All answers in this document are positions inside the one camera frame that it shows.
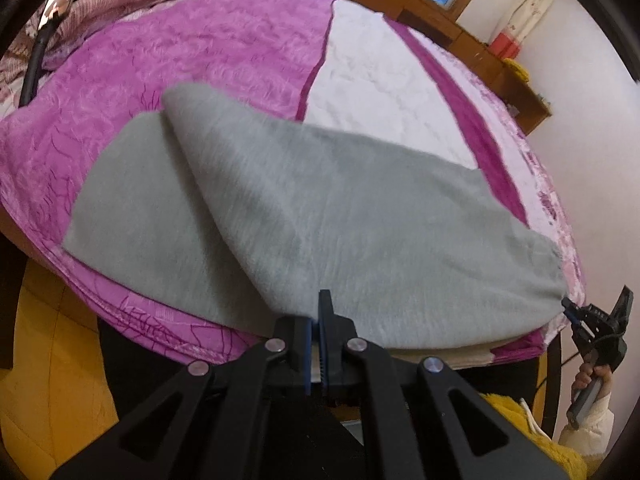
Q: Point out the long wooden cabinet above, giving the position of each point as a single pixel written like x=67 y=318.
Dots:
x=480 y=55

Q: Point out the purple floral blanket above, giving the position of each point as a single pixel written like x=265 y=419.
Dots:
x=210 y=60

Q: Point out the person's right forearm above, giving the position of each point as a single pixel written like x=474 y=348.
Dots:
x=587 y=427

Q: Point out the yellow fuzzy garment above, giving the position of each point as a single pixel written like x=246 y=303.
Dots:
x=530 y=440

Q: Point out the dark cloth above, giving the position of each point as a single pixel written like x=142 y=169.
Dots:
x=145 y=365

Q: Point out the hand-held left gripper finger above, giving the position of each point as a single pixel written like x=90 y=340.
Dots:
x=323 y=345
x=311 y=347

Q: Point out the grey pants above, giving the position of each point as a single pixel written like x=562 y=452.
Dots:
x=325 y=210

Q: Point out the white quilted sheet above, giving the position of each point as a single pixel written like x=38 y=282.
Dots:
x=380 y=85

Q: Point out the person's right hand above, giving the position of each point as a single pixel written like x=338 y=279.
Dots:
x=597 y=375

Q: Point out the pink floral bed sheet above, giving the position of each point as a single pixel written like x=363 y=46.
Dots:
x=12 y=67

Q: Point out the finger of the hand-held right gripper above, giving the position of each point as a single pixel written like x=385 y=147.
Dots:
x=572 y=310
x=625 y=305

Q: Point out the black bed post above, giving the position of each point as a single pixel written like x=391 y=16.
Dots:
x=552 y=385

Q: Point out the red container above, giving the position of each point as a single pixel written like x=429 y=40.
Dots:
x=505 y=44

